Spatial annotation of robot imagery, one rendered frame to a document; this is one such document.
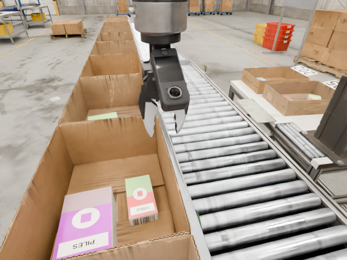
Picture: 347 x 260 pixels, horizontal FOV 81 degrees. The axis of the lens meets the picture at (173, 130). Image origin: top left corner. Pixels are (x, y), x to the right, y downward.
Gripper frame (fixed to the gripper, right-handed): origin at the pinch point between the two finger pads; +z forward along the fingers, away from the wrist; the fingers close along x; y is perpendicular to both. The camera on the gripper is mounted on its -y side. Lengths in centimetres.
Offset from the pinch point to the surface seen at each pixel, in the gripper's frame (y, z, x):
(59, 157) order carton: 11.7, 12.5, 28.0
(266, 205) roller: -1, 36, -35
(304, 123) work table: 41, 36, -87
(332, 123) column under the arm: 23, 23, -81
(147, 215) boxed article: -6.9, 19.0, 6.1
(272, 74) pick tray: 108, 32, -111
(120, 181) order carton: 8.0, 22.0, 12.7
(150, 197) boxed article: -2.2, 18.9, 4.8
